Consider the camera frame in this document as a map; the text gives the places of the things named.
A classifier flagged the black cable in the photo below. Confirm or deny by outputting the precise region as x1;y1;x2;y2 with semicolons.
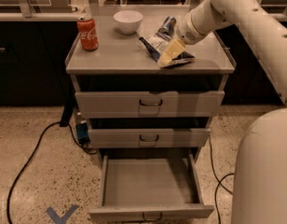
6;120;98;224
208;133;236;224

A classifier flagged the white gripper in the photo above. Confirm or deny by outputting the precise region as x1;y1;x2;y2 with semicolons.
157;12;205;67

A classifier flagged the blue silver can lying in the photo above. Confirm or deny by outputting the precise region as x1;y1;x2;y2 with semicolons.
158;16;176;36

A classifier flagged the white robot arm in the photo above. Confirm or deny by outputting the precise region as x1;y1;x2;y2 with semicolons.
158;0;287;224

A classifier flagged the grey drawer cabinet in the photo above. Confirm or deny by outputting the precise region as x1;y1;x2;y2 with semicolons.
64;5;237;224

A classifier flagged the blue tape floor marker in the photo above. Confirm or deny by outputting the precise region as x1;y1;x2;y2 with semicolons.
45;203;80;224

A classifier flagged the white bowl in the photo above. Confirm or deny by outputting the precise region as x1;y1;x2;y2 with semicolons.
114;10;144;35

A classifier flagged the blue chip bag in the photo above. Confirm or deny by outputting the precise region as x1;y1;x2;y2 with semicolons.
140;33;195;67

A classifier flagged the black cable left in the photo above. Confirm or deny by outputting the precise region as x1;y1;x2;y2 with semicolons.
6;120;98;224

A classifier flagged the grey top drawer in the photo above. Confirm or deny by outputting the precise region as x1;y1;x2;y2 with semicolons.
75;91;225;119

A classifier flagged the grey bottom drawer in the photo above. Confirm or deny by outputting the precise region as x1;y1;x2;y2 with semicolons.
89;153;213;222

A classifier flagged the black cable right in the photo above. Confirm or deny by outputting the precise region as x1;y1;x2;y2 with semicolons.
208;133;236;224

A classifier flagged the orange soda can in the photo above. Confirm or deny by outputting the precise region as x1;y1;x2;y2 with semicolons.
77;16;99;51

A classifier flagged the grey drawer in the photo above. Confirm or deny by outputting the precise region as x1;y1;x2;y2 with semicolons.
89;128;210;148
75;91;225;119
89;153;213;222

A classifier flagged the grey middle drawer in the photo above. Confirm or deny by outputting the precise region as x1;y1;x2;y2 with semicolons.
89;128;210;148

